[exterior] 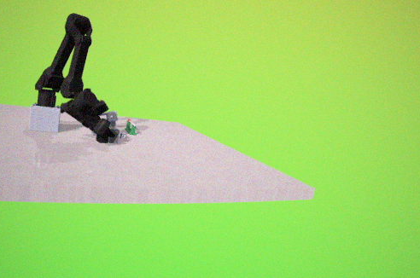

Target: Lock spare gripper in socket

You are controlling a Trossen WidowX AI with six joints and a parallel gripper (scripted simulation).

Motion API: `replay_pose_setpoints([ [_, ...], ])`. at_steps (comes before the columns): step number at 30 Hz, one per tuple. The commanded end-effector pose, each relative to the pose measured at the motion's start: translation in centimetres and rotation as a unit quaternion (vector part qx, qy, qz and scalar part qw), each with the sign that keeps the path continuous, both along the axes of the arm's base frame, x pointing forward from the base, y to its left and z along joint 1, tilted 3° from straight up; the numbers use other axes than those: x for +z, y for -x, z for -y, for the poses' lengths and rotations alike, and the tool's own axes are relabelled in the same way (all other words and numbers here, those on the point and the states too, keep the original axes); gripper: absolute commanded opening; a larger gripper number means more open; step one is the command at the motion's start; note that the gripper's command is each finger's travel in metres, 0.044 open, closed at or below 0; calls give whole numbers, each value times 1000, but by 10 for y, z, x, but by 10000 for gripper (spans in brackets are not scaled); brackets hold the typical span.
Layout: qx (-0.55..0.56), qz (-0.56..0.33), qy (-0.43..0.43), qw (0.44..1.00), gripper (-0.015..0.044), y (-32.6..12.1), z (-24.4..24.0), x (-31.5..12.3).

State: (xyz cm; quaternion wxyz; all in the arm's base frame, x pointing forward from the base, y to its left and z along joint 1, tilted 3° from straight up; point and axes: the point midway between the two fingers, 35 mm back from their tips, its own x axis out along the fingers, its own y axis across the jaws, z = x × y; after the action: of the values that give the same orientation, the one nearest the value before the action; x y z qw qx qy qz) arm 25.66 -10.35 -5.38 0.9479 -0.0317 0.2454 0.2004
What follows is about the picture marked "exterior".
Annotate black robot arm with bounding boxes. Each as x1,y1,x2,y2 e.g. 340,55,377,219
35,13,108,119

